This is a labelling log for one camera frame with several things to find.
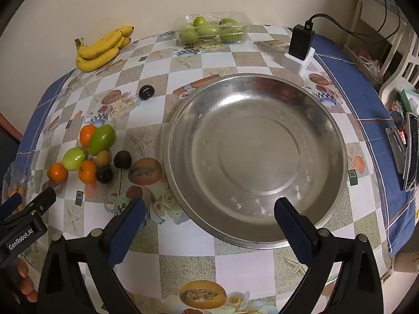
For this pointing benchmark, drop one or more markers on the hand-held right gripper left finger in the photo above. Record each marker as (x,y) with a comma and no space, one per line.
(127,232)

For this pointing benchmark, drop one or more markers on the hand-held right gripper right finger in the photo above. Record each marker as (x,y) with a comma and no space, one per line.
(294,232)

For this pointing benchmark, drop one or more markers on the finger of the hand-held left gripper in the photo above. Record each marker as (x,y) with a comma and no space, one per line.
(9,204)
(41,201)

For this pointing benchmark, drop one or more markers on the orange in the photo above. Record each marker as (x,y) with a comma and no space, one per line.
(87,171)
(86,135)
(57,172)

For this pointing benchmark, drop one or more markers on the large green apple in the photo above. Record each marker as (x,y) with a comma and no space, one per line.
(74,159)

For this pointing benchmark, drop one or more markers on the dark round fruit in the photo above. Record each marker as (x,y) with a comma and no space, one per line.
(122,159)
(104,174)
(146,92)

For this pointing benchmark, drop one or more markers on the brown kiwi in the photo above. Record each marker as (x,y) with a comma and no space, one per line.
(104,157)

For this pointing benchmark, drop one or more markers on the steel bowl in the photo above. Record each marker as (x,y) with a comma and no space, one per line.
(255,157)

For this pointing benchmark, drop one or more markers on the green mango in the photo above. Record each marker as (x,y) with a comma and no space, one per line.
(103,139)

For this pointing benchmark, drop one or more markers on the person's left hand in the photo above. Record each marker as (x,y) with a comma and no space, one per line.
(25,284)

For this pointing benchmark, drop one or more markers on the clear plastic bag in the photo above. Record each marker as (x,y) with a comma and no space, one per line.
(16,186)

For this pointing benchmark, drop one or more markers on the grey phone stand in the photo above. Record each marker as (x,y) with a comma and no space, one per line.
(396,150)

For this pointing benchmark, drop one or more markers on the smartphone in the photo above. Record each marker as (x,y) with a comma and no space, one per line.
(411,157)

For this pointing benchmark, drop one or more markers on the colourful tin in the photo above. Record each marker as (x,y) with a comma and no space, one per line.
(397,114)

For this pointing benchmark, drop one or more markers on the banana bunch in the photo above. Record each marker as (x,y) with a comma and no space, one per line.
(98,50)

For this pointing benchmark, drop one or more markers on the white power strip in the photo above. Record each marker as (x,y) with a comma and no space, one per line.
(304,66)

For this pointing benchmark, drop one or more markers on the green box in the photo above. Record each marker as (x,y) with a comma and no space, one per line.
(410,99)

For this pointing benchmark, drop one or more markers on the printed checkered tablecloth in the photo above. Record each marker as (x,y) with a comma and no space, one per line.
(229,59)

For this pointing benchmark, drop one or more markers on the crumpled plastic bag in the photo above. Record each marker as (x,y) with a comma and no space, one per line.
(368,62)

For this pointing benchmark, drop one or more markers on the black power adapter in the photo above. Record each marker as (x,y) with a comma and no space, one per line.
(301,41)

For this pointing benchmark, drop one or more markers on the small green fruit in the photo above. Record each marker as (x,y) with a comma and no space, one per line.
(187,34)
(208,31)
(228,23)
(199,21)
(231,36)

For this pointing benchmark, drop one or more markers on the clear plastic container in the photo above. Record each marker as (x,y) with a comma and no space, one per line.
(244,18)

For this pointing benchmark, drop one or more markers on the white rack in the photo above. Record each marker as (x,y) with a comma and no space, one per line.
(360,9)

